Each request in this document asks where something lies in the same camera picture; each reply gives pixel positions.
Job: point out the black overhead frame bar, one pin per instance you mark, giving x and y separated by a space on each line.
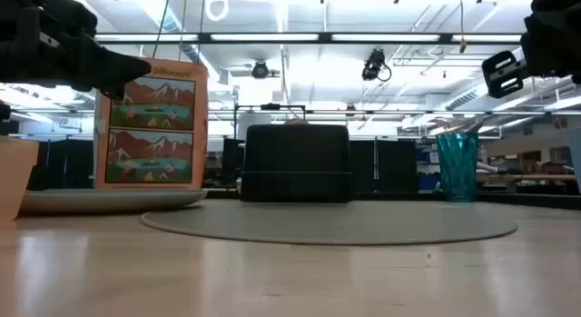
324 37

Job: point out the grey ceramic plate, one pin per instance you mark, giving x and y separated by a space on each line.
113 201

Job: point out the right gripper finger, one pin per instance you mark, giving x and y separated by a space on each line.
492 76

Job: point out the grey round placemat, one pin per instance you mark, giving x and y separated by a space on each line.
327 221

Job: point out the black partition panel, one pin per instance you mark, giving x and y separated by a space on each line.
390 167

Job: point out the orange cereal box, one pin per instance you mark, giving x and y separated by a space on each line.
152 126

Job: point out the teal glass tumbler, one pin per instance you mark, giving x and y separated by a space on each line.
456 167

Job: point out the peach plastic cup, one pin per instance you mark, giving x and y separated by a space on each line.
16 171

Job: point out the black ceiling camera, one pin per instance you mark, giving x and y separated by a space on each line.
374 65

